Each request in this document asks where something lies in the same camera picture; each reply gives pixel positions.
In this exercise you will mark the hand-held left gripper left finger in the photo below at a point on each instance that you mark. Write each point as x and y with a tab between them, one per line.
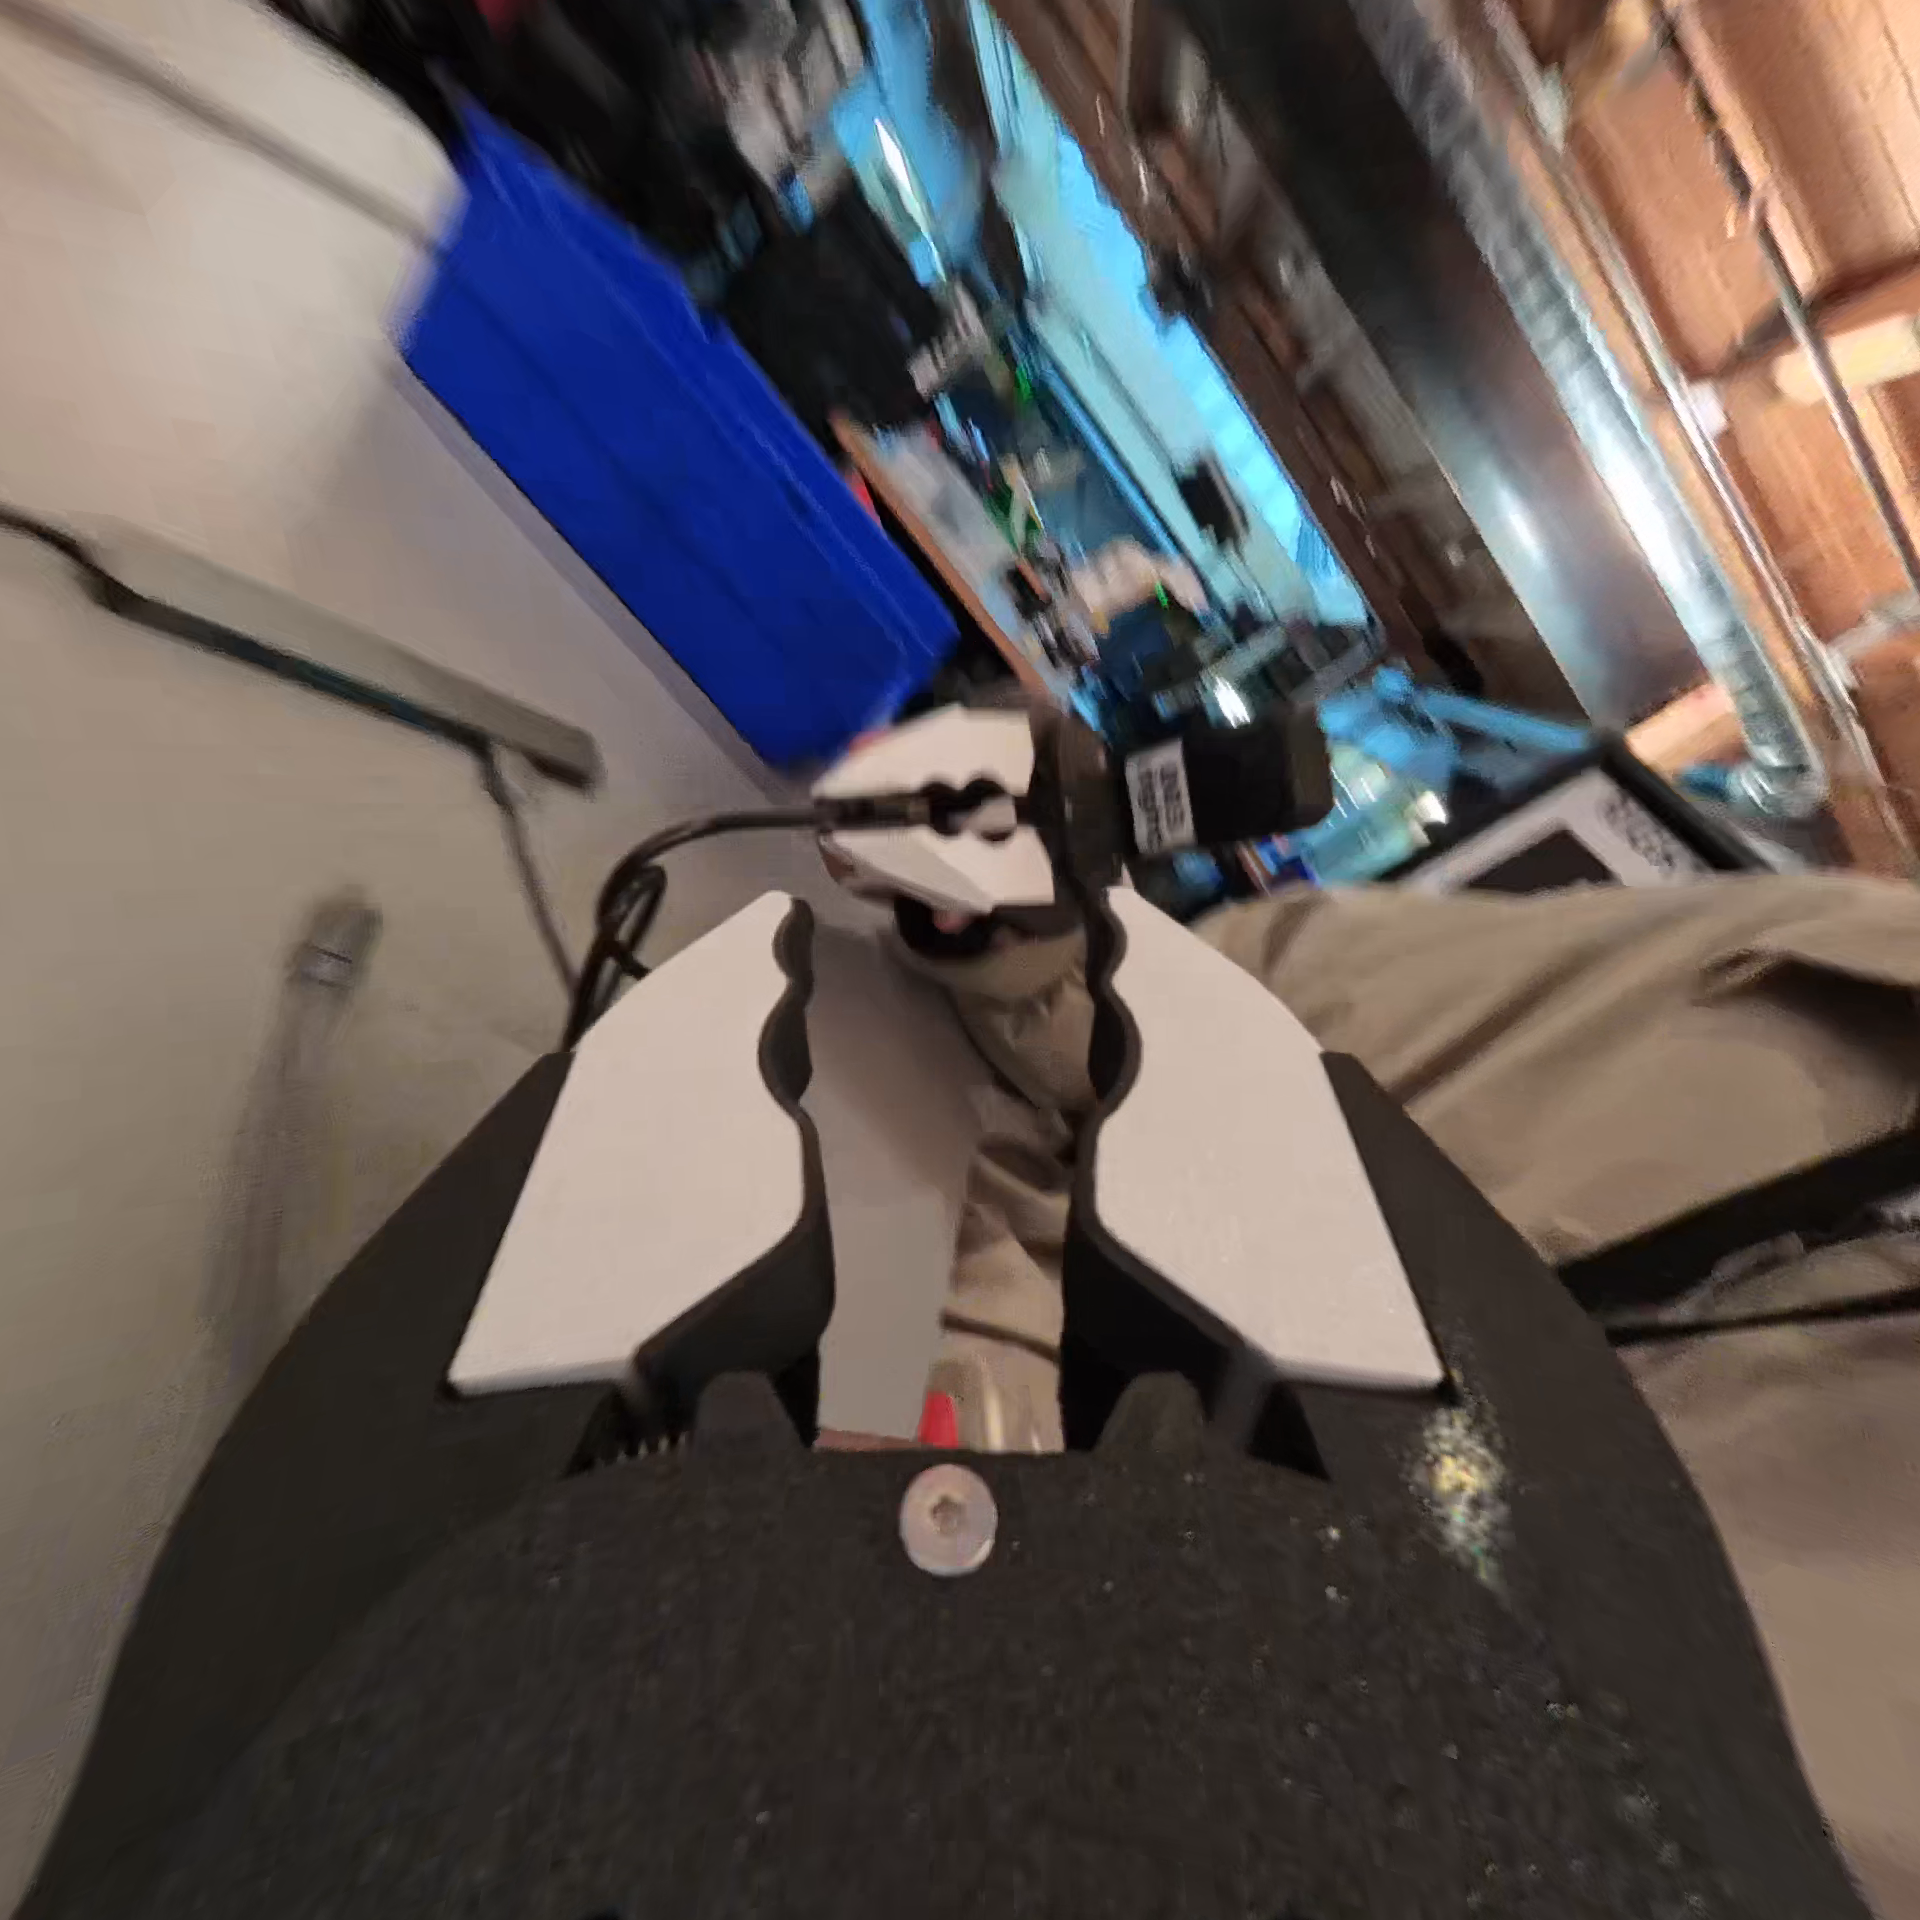
646	1185

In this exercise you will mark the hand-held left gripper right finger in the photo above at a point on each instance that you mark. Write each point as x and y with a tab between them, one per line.
1261	1200

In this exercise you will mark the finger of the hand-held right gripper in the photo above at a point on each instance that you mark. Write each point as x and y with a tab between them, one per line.
945	757
960	872

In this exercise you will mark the blue plastic bin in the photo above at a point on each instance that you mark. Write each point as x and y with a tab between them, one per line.
646	451

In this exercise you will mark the white box with black screen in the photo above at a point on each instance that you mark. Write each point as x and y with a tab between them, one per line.
1559	855

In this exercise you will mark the small silver metal piece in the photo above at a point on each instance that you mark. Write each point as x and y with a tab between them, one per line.
332	941

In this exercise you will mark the grey metal bar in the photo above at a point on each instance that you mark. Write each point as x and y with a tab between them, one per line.
300	646

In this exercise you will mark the silver ventilation duct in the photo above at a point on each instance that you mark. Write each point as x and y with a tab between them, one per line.
1681	525

